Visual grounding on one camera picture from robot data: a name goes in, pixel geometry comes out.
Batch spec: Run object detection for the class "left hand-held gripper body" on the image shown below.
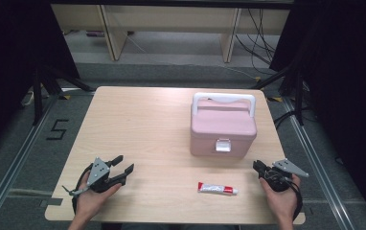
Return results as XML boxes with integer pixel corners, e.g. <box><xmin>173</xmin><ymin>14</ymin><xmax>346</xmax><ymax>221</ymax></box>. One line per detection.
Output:
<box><xmin>86</xmin><ymin>156</ymin><xmax>123</xmax><ymax>194</ymax></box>

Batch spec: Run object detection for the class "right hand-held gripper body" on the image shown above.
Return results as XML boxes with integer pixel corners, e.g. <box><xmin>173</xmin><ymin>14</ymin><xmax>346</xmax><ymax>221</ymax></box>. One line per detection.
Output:
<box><xmin>260</xmin><ymin>158</ymin><xmax>310</xmax><ymax>193</ymax></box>

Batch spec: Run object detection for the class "white and red ointment tube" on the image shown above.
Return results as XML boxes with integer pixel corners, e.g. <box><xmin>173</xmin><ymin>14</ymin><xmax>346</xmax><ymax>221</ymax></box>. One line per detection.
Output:
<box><xmin>197</xmin><ymin>181</ymin><xmax>240</xmax><ymax>196</ymax></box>

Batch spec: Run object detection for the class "pink plastic box with handle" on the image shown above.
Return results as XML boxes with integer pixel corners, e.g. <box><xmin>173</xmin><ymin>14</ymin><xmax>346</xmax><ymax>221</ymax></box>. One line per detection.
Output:
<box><xmin>189</xmin><ymin>92</ymin><xmax>258</xmax><ymax>158</ymax></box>

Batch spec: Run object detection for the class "person's left hand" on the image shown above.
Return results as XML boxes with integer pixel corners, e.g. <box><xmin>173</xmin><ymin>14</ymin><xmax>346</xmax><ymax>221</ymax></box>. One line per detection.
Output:
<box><xmin>74</xmin><ymin>172</ymin><xmax>124</xmax><ymax>221</ymax></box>

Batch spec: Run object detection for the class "person's right hand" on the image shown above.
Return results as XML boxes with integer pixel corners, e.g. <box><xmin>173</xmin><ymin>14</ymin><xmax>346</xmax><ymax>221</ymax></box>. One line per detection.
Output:
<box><xmin>259</xmin><ymin>173</ymin><xmax>302</xmax><ymax>221</ymax></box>

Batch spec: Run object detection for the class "grey tape strip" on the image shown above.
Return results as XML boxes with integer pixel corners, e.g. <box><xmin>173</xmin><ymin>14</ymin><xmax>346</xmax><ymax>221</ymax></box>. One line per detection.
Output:
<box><xmin>39</xmin><ymin>197</ymin><xmax>64</xmax><ymax>208</ymax></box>

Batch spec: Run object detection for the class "black curtain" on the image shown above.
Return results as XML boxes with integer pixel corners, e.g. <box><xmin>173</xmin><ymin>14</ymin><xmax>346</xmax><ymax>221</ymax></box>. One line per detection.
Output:
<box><xmin>0</xmin><ymin>0</ymin><xmax>80</xmax><ymax>159</ymax></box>
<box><xmin>268</xmin><ymin>0</ymin><xmax>366</xmax><ymax>229</ymax></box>

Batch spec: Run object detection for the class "beige wooden desk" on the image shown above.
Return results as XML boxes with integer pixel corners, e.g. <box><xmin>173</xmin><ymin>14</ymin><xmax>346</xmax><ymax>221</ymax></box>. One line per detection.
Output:
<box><xmin>50</xmin><ymin>3</ymin><xmax>291</xmax><ymax>63</ymax></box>

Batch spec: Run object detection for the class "aluminium floor rail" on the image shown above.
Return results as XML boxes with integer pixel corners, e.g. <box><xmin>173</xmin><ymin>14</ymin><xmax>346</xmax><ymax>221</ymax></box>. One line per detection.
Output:
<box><xmin>0</xmin><ymin>95</ymin><xmax>60</xmax><ymax>230</ymax></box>
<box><xmin>281</xmin><ymin>95</ymin><xmax>356</xmax><ymax>230</ymax></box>

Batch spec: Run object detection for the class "grey cable clamp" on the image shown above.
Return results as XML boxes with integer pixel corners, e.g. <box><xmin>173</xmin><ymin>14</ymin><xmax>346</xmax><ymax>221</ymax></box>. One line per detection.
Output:
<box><xmin>61</xmin><ymin>185</ymin><xmax>89</xmax><ymax>196</ymax></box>

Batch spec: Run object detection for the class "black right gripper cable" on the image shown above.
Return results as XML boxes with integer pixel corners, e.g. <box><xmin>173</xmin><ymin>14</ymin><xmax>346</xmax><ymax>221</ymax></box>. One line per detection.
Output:
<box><xmin>286</xmin><ymin>178</ymin><xmax>304</xmax><ymax>222</ymax></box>

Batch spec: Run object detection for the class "black floor cable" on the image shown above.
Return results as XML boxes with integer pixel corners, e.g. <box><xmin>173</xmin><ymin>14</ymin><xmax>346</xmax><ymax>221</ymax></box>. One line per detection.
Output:
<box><xmin>273</xmin><ymin>108</ymin><xmax>300</xmax><ymax>128</ymax></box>

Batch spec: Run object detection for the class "bundle of black hanging cables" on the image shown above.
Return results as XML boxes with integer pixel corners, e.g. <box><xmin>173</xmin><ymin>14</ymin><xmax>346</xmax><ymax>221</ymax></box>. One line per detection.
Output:
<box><xmin>234</xmin><ymin>8</ymin><xmax>277</xmax><ymax>76</ymax></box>

